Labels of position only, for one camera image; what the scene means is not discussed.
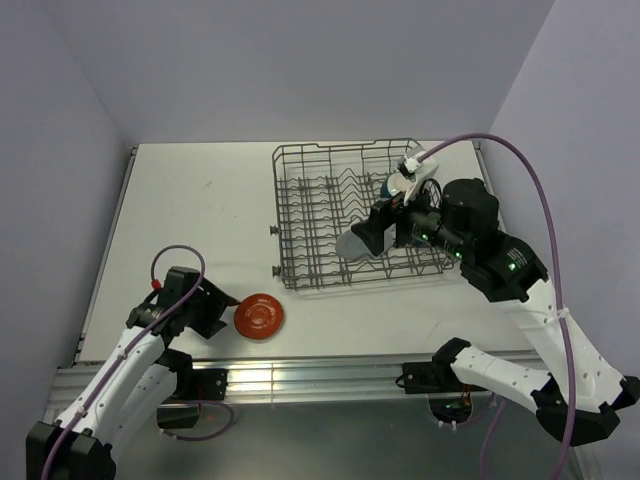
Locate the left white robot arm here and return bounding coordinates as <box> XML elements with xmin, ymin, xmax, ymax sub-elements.
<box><xmin>26</xmin><ymin>267</ymin><xmax>239</xmax><ymax>479</ymax></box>

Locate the black base bracket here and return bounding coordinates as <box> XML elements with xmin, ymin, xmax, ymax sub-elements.
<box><xmin>156</xmin><ymin>368</ymin><xmax>228</xmax><ymax>431</ymax></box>
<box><xmin>395</xmin><ymin>361</ymin><xmax>463</xmax><ymax>395</ymax></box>

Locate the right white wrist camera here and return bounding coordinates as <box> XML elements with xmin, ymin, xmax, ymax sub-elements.
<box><xmin>397</xmin><ymin>147</ymin><xmax>439</xmax><ymax>206</ymax></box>

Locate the left black base bracket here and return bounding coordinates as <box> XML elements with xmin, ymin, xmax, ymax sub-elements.
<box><xmin>156</xmin><ymin>368</ymin><xmax>228</xmax><ymax>431</ymax></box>

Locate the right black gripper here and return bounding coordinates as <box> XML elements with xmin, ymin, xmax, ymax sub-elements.
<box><xmin>350</xmin><ymin>173</ymin><xmax>469</xmax><ymax>259</ymax></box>

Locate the cream bowl with dark exterior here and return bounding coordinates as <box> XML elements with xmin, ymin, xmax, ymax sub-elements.
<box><xmin>380</xmin><ymin>172</ymin><xmax>412</xmax><ymax>198</ymax></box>

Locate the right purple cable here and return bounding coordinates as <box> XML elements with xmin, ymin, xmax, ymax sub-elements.
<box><xmin>417</xmin><ymin>132</ymin><xmax>574</xmax><ymax>480</ymax></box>

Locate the pale blue scalloped plate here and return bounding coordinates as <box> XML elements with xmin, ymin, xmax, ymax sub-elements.
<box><xmin>335</xmin><ymin>225</ymin><xmax>394</xmax><ymax>262</ymax></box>

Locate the grey wire dish rack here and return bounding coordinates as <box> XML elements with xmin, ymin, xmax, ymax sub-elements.
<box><xmin>270</xmin><ymin>138</ymin><xmax>456</xmax><ymax>290</ymax></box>

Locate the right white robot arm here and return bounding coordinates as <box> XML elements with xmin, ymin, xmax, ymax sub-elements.
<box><xmin>350</xmin><ymin>179</ymin><xmax>639</xmax><ymax>446</ymax></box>

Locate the aluminium mounting rail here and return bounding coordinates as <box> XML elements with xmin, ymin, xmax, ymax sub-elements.
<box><xmin>49</xmin><ymin>319</ymin><xmax>574</xmax><ymax>411</ymax></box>

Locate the orange-red saucer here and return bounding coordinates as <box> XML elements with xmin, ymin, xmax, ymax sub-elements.
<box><xmin>234</xmin><ymin>293</ymin><xmax>284</xmax><ymax>341</ymax></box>

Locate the right black base bracket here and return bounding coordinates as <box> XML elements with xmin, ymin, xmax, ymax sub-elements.
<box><xmin>395</xmin><ymin>361</ymin><xmax>463</xmax><ymax>395</ymax></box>

